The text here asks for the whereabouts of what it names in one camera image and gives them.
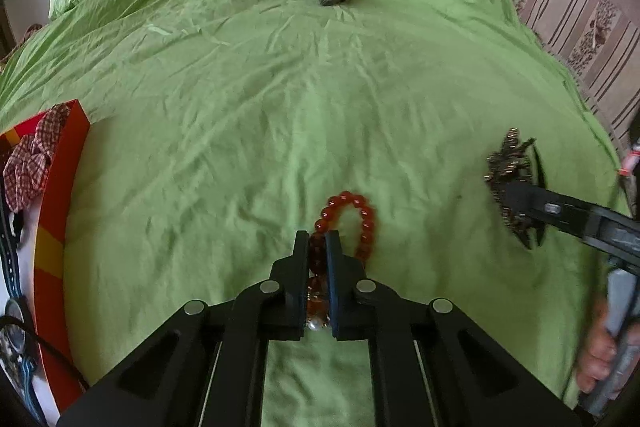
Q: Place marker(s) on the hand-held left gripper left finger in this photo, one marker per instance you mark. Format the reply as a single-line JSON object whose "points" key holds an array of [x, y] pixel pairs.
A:
{"points": [[299, 277]]}

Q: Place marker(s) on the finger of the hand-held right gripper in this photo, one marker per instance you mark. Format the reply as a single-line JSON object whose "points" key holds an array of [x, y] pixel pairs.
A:
{"points": [[550, 209]]}

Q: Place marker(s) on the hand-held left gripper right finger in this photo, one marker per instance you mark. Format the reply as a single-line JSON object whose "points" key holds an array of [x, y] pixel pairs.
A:
{"points": [[336, 287]]}

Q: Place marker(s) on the gold beaded hair clip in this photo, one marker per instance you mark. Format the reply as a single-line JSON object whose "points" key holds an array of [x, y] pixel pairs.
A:
{"points": [[505, 162]]}

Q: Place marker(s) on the red cardboard box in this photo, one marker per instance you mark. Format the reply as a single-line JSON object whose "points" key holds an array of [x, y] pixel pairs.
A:
{"points": [[55, 207]]}

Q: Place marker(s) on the person's right hand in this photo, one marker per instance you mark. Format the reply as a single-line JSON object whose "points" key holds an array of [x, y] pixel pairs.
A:
{"points": [[595, 352]]}

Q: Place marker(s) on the green bed sheet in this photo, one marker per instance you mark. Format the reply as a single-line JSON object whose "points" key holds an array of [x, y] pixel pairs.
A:
{"points": [[250, 107]]}

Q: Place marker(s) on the pink striped sofa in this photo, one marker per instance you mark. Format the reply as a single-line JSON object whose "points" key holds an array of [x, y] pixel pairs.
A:
{"points": [[565, 12]]}

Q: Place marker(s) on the red plaid scrunchie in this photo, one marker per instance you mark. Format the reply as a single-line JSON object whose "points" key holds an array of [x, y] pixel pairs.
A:
{"points": [[30, 162]]}

